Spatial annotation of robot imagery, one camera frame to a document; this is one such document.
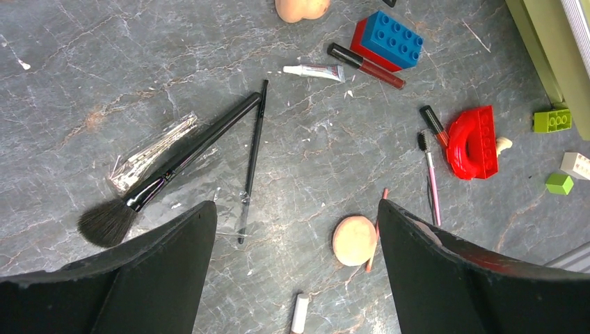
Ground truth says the large black powder brush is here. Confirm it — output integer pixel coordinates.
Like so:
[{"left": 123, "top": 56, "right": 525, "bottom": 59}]
[{"left": 77, "top": 92, "right": 262, "bottom": 248}]

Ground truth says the black wire loop tool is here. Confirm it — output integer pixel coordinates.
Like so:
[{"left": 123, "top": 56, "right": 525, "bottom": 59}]
[{"left": 426, "top": 175, "right": 437, "bottom": 225}]

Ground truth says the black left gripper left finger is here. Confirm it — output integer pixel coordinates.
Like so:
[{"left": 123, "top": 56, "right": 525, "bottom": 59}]
[{"left": 1, "top": 201, "right": 217, "bottom": 333}]

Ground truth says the pink spoolie brush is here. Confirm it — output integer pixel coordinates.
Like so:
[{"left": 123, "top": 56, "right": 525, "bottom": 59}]
[{"left": 417, "top": 132, "right": 442, "bottom": 227}]

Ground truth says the round peach powder puff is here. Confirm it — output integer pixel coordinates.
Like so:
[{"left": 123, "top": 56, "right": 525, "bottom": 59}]
[{"left": 332, "top": 216, "right": 377, "bottom": 267}]

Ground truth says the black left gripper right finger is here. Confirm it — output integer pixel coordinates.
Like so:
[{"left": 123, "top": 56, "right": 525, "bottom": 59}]
[{"left": 378, "top": 200, "right": 589, "bottom": 333}]

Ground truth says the blue red toy brick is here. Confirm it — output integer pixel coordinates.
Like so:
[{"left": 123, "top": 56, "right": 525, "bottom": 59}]
[{"left": 350, "top": 11, "right": 424, "bottom": 72}]

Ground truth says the red toy magnet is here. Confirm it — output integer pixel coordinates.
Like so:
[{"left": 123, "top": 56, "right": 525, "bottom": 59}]
[{"left": 446, "top": 105, "right": 498, "bottom": 180}]

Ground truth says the clear plastic wrapper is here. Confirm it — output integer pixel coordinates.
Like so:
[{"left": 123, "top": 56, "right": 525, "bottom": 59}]
[{"left": 106, "top": 111, "right": 252, "bottom": 238}]

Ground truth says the white chess pawn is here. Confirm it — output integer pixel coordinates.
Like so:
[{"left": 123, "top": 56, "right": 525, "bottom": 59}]
[{"left": 495, "top": 137, "right": 513, "bottom": 156}]

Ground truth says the small silver white tube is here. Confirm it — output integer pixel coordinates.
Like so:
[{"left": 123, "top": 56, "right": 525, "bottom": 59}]
[{"left": 282, "top": 64, "right": 345, "bottom": 82}]

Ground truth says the cream toy brick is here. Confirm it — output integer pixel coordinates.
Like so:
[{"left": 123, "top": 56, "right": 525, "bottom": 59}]
[{"left": 560, "top": 152, "right": 589, "bottom": 180}]

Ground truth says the lime green toy brick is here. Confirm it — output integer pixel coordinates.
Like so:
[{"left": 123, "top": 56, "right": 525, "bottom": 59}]
[{"left": 533, "top": 109, "right": 572, "bottom": 134}]

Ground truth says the small green block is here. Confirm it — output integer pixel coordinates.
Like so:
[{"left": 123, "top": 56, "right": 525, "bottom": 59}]
[{"left": 545, "top": 173, "right": 574, "bottom": 196}]

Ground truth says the dark red lip gloss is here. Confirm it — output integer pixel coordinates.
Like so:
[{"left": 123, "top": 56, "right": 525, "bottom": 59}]
[{"left": 326, "top": 42, "right": 406, "bottom": 90}]

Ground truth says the green drawer cabinet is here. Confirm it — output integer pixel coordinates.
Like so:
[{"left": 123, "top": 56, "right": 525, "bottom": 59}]
[{"left": 506, "top": 0, "right": 589, "bottom": 141}]

